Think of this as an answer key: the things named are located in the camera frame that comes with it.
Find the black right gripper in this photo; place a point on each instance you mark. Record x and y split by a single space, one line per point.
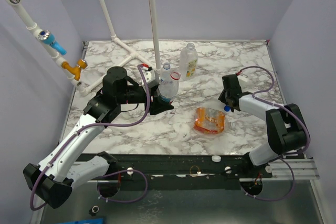
229 94

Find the crushed bottle orange label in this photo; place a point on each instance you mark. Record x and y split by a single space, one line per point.
209 121

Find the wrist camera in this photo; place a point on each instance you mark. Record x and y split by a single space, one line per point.
243 79
151 77

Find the blue object at edge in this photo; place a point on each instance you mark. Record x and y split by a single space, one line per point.
100 220

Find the small bottle red label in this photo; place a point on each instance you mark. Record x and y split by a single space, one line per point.
169 87

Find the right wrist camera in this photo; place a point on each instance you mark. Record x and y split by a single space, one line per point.
243 79

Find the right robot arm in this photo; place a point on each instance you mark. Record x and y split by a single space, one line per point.
286 130

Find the white cap beside crushed bottle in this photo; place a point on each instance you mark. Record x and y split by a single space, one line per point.
229 125

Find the white PVC pipe frame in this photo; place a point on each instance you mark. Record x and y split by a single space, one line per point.
57 52

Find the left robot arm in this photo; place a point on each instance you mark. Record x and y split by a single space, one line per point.
52 180

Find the yellow plastic faucet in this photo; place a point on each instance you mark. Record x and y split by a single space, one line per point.
76 70

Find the clear bottle yellow label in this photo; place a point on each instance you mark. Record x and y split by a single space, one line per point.
188 61

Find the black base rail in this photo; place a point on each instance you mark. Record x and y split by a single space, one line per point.
184 172

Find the white cap on table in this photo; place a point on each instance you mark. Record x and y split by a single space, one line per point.
216 158

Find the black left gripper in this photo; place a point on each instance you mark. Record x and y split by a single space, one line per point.
158 105

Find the blue bottle cap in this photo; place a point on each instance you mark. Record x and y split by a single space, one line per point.
226 108

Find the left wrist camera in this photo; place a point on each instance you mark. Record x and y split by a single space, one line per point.
151 77

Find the clear bottle blue label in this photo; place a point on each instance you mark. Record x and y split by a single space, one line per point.
165 71

